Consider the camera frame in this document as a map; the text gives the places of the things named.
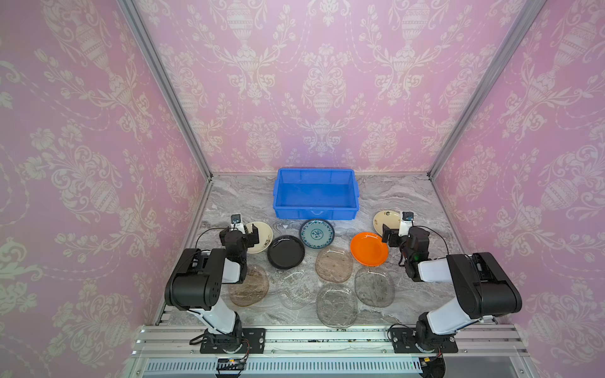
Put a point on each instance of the cream plate left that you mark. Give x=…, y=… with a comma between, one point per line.
x=266, y=236

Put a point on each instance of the corner aluminium post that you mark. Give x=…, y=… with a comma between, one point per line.
x=158, y=71
x=523, y=22

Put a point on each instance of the clear glass plate centre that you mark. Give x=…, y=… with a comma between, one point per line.
x=297, y=288

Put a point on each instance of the blue plastic bin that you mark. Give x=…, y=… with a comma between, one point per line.
x=305, y=193

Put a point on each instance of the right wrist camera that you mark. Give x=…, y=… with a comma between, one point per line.
x=406, y=223

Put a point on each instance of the brown clear plate left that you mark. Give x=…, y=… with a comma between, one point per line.
x=253, y=290

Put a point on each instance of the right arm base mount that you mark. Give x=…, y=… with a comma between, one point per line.
x=405, y=341

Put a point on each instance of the brown clear plate centre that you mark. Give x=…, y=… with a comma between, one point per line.
x=334, y=265

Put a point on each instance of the aluminium frame rail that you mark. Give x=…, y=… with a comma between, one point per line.
x=484, y=350

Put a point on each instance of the cream plate with calligraphy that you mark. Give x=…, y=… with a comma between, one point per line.
x=389, y=218

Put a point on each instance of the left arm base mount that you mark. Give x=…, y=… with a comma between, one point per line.
x=245, y=341

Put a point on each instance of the grey clear plate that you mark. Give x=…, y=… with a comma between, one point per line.
x=374, y=287
x=337, y=306

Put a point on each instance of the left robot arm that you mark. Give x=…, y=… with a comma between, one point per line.
x=195, y=285

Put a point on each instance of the grey clear plate front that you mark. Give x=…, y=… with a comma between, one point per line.
x=337, y=306

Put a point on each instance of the right corner aluminium post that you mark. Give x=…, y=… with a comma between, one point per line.
x=523, y=22

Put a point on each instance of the black round plate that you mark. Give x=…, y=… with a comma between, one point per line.
x=286, y=252

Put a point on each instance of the left corner aluminium post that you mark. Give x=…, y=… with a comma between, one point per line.
x=158, y=71

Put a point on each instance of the orange plastic plate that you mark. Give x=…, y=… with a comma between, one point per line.
x=368, y=249

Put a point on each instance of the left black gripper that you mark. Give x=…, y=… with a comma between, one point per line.
x=252, y=238

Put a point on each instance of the blue floral patterned plate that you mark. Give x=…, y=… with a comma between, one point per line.
x=317, y=234

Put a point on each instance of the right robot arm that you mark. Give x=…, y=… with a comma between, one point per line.
x=482, y=288

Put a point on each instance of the brown clear plate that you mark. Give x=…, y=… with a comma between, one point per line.
x=253, y=290
x=334, y=265

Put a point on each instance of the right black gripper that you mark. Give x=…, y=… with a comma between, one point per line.
x=395, y=234

